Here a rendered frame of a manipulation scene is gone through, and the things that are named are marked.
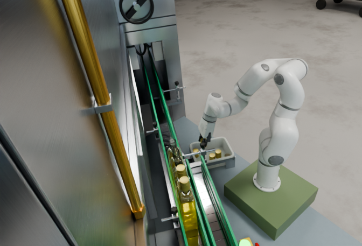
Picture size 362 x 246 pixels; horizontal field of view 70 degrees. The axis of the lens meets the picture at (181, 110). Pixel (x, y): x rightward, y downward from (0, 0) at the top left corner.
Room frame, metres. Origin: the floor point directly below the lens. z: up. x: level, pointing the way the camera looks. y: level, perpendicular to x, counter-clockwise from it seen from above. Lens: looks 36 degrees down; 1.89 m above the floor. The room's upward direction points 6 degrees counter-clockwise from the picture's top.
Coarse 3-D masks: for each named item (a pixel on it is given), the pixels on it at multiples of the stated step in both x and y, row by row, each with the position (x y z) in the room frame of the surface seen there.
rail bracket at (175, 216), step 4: (172, 208) 0.59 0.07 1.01; (176, 208) 0.59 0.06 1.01; (172, 212) 0.58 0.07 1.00; (176, 212) 0.58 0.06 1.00; (172, 216) 0.58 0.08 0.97; (176, 216) 0.58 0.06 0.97; (164, 220) 0.57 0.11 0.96; (168, 220) 0.58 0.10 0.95; (172, 220) 0.57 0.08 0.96; (176, 220) 0.57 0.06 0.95; (176, 224) 0.58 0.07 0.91; (176, 228) 0.57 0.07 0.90
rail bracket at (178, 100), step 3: (177, 81) 1.56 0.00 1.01; (177, 84) 1.54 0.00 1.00; (177, 87) 1.55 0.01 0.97; (180, 87) 1.56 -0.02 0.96; (183, 87) 1.56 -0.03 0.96; (162, 90) 1.53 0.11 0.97; (165, 90) 1.54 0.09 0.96; (168, 90) 1.54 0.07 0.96; (171, 90) 1.54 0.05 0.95; (177, 90) 1.54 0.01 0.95; (177, 93) 1.55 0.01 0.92; (177, 96) 1.55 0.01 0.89; (177, 99) 1.54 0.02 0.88; (180, 99) 1.56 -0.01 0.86; (168, 102) 1.54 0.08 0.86; (171, 102) 1.54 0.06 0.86; (174, 102) 1.53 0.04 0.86; (177, 102) 1.53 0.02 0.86; (180, 102) 1.54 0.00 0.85; (168, 105) 1.52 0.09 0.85; (171, 105) 1.53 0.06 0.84
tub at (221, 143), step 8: (192, 144) 1.11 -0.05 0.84; (208, 144) 1.12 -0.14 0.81; (216, 144) 1.13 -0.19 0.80; (224, 144) 1.11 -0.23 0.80; (192, 152) 1.04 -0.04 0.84; (208, 152) 1.10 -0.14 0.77; (224, 152) 1.08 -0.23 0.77; (232, 152) 1.01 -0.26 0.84; (200, 160) 1.04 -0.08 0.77; (208, 160) 0.97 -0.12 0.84; (216, 160) 0.96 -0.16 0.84
